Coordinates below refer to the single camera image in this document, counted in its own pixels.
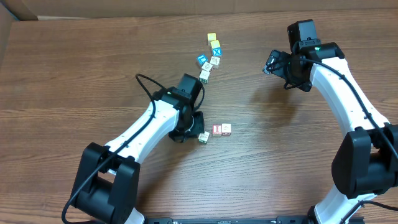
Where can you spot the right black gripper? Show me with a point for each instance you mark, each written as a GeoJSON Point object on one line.
{"type": "Point", "coordinates": [282, 58]}

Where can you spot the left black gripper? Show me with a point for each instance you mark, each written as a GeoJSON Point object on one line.
{"type": "Point", "coordinates": [198, 126]}

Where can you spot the white green block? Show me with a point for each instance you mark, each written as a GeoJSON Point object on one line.
{"type": "Point", "coordinates": [204, 76]}
{"type": "Point", "coordinates": [203, 137]}

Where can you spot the red I block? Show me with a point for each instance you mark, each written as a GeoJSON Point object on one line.
{"type": "Point", "coordinates": [217, 130]}

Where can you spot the red circle block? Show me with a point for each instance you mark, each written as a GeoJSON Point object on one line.
{"type": "Point", "coordinates": [226, 129]}

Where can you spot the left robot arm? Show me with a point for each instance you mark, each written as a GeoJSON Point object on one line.
{"type": "Point", "coordinates": [106, 182]}

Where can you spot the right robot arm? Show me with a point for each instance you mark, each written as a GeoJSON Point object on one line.
{"type": "Point", "coordinates": [365, 164]}

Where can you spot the white block centre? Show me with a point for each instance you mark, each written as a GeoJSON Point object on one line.
{"type": "Point", "coordinates": [207, 67]}

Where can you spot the blue X block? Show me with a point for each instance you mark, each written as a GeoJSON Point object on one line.
{"type": "Point", "coordinates": [217, 52]}

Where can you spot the white block right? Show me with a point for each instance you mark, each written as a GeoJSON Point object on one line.
{"type": "Point", "coordinates": [215, 62]}

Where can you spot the blue picture block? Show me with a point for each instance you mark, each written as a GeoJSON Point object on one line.
{"type": "Point", "coordinates": [201, 59]}

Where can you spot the yellow block near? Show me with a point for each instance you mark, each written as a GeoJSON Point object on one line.
{"type": "Point", "coordinates": [215, 44]}

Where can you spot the yellow block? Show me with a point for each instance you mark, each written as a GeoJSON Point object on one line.
{"type": "Point", "coordinates": [211, 37]}
{"type": "Point", "coordinates": [215, 44]}

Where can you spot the yellow block far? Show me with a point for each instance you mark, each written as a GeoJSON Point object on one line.
{"type": "Point", "coordinates": [211, 37]}

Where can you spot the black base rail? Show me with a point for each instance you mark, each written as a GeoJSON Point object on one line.
{"type": "Point", "coordinates": [248, 220]}

